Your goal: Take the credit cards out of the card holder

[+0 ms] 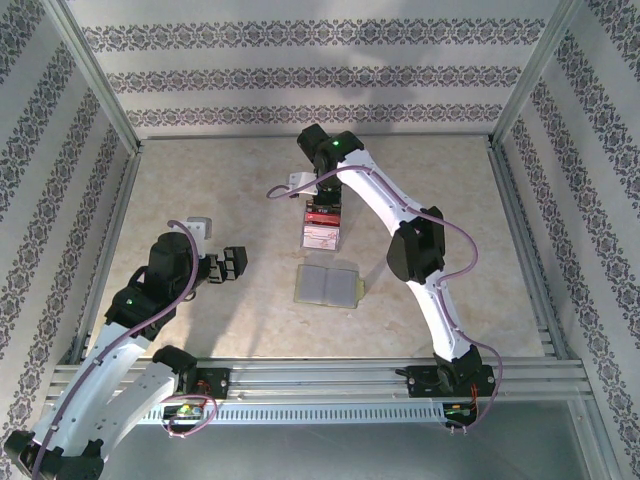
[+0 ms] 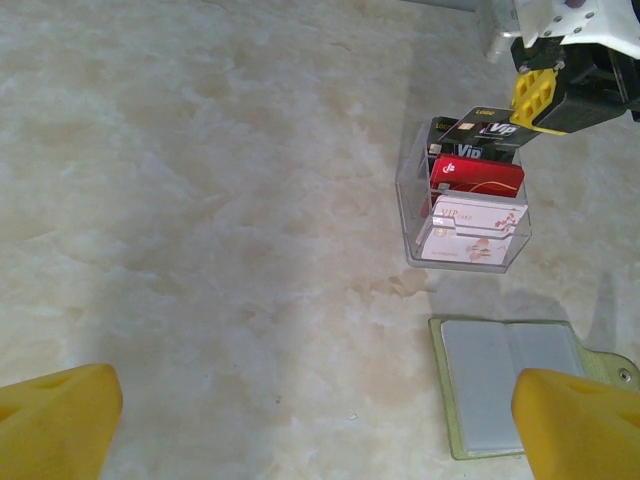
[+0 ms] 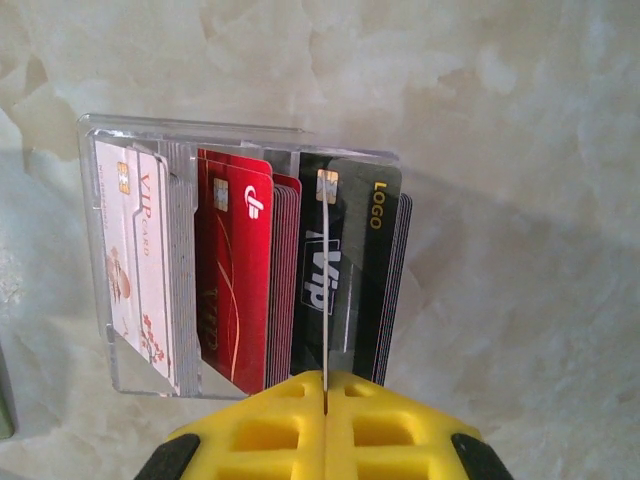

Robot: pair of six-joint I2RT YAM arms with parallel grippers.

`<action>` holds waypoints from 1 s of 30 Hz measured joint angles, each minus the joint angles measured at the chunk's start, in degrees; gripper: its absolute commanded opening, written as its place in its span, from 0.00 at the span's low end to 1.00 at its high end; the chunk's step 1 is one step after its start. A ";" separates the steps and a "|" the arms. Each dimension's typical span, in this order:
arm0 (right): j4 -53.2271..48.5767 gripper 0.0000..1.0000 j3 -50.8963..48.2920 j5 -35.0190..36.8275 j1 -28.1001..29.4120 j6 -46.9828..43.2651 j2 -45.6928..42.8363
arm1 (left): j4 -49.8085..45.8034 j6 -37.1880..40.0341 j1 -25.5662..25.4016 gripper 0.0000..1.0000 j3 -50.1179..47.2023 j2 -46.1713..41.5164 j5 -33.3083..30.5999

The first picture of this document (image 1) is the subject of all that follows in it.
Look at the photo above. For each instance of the aluminium frame post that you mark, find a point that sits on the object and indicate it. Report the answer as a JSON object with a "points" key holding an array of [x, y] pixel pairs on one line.
{"points": [[104, 85], [533, 75]]}

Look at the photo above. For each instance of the clear acrylic card stand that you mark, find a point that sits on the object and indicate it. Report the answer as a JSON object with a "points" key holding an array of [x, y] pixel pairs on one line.
{"points": [[320, 252]]}

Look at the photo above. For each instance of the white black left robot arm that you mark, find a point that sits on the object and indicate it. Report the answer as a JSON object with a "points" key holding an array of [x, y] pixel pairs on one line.
{"points": [[90, 380]]}

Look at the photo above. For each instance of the grey metal sheet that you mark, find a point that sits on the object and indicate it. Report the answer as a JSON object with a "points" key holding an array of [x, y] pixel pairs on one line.
{"points": [[320, 455]]}

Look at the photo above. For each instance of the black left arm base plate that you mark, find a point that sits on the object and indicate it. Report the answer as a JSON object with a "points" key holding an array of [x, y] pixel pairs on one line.
{"points": [[218, 384]]}

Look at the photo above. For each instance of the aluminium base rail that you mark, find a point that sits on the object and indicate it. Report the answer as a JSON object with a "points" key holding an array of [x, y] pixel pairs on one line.
{"points": [[320, 380]]}

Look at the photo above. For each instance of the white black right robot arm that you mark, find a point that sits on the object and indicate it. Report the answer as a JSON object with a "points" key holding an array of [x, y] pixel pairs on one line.
{"points": [[430, 325]]}

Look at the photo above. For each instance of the aluminium frame rail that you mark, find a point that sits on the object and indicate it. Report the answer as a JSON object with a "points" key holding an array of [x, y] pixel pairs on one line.
{"points": [[225, 136], [113, 225], [522, 225]]}

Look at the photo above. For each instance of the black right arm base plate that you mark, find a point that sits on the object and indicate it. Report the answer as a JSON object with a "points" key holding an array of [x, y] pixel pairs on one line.
{"points": [[422, 384]]}

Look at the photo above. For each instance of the clear box lid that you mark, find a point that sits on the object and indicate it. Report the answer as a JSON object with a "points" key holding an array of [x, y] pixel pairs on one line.
{"points": [[325, 285]]}

